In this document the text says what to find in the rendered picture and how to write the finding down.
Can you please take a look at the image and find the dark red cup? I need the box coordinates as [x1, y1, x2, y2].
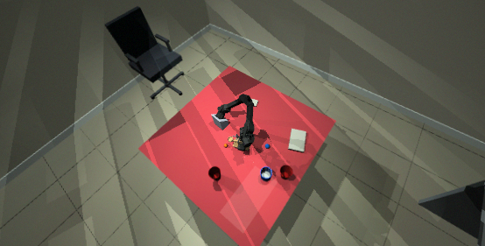
[208, 166, 221, 181]
[280, 165, 293, 180]

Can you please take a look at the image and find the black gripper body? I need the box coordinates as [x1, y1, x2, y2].
[237, 137, 246, 151]

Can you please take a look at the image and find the dark blue mug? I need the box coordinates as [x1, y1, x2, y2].
[260, 166, 272, 182]

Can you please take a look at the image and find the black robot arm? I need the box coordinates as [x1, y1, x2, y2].
[215, 94, 255, 148]

